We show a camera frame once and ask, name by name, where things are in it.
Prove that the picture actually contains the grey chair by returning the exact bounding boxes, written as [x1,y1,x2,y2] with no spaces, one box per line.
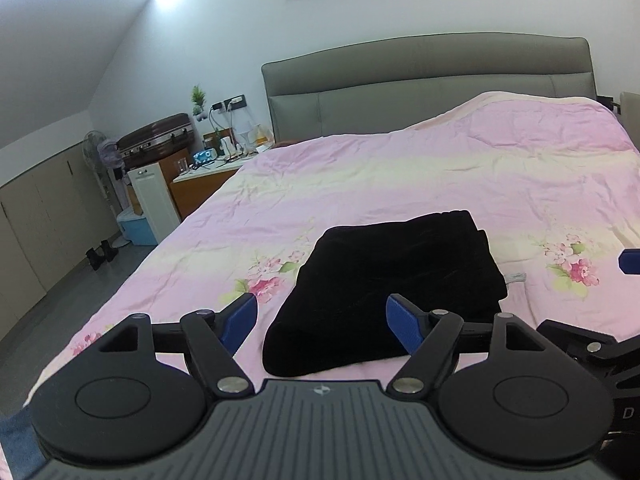
[620,91,640,153]

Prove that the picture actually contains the clear plastic container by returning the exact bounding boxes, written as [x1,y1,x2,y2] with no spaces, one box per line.
[239,121,275,152]

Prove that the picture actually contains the beige built-in cabinets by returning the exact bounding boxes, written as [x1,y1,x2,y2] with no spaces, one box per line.
[0,141,122,331]

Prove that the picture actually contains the white cabinet door panel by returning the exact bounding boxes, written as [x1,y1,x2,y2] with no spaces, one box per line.
[126,161,182,246]

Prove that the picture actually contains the brown suitcase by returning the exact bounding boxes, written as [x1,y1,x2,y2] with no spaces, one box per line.
[116,114,196,160]

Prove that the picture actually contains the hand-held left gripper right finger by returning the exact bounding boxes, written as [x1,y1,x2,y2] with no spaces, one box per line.
[386,294,553,397]

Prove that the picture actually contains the black pants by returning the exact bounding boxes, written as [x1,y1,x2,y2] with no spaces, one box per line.
[261,210,527,378]

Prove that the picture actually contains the small potted plant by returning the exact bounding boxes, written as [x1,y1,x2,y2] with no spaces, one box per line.
[190,85,209,122]

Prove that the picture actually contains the pink floral blanket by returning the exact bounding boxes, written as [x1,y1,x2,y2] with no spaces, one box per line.
[22,91,640,411]

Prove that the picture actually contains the black wall power outlet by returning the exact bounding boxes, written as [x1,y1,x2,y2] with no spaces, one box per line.
[212,94,247,112]

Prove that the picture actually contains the standing fan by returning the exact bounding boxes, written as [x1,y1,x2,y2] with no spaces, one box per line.
[82,130,125,250]

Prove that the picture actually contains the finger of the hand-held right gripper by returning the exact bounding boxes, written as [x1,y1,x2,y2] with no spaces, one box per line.
[618,248,640,276]
[536,319,640,378]

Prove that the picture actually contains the wooden nightstand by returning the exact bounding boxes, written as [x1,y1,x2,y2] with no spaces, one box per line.
[170,152,257,222]

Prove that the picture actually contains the white charging cable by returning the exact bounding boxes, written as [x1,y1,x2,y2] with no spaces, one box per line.
[209,104,238,157]

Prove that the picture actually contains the blue storage box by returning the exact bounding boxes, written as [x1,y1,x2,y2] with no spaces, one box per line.
[116,207,154,247]

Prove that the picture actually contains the grey upholstered bed headboard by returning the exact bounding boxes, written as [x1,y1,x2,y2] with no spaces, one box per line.
[261,32,601,147]

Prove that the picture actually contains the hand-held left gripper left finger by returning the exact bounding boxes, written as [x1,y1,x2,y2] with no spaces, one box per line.
[85,292,259,398]

